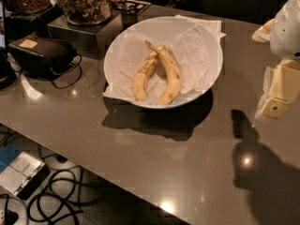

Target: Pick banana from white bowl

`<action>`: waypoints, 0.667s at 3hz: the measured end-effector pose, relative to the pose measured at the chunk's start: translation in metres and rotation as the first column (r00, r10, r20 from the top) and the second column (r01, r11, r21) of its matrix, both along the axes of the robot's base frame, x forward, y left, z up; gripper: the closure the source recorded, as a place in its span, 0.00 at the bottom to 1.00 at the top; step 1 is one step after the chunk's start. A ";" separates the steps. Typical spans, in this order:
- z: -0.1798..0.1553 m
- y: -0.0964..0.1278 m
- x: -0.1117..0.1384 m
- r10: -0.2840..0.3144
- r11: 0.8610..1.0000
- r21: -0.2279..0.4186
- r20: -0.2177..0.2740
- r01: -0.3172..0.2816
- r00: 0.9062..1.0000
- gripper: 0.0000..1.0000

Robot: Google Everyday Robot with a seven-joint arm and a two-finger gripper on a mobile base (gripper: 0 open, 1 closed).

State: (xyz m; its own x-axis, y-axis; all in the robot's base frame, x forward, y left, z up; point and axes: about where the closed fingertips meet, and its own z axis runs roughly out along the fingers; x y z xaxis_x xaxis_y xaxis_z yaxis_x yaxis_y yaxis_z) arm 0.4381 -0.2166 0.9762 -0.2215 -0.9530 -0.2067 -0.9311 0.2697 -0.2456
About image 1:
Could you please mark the dark tray with items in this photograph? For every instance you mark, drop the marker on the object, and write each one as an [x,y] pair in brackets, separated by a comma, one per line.
[131,7]

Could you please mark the grey box on floor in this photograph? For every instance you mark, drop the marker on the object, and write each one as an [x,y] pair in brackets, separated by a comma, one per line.
[21,174]

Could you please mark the yellow banana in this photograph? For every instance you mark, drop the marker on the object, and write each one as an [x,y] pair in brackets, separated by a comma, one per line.
[172,71]
[143,75]

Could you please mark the dark metal jar stand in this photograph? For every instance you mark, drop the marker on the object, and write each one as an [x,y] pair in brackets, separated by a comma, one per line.
[89,41]

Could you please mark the white paper napkin liner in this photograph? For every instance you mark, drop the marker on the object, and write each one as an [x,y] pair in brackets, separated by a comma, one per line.
[190,47]

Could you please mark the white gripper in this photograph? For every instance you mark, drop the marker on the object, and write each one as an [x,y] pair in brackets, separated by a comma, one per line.
[287,32]

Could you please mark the white bowl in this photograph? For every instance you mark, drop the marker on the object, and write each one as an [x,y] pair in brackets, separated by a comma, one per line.
[200,63]

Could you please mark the glass jar of granola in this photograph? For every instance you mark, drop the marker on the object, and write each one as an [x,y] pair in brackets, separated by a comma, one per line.
[86,12]

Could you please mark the black pouch with label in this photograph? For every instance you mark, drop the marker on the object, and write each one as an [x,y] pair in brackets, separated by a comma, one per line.
[43,57]

